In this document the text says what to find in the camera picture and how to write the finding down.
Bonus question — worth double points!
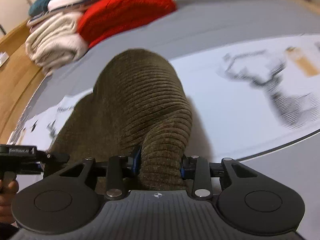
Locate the olive green corduroy pants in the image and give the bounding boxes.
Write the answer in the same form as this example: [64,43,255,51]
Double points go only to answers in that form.
[49,49,193,191]

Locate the left hand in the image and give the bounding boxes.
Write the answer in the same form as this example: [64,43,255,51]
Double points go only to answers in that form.
[0,180,19,224]

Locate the cream folded blanket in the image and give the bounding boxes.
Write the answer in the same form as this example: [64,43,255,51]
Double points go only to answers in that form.
[25,11,88,76]

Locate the grey printed bed sheet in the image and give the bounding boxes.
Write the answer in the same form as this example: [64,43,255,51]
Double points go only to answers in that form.
[7,0,320,205]

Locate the red folded quilt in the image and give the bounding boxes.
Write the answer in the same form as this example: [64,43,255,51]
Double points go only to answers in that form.
[78,0,176,48]

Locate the wooden bed frame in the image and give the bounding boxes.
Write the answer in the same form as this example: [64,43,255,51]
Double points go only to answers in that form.
[1,21,44,144]

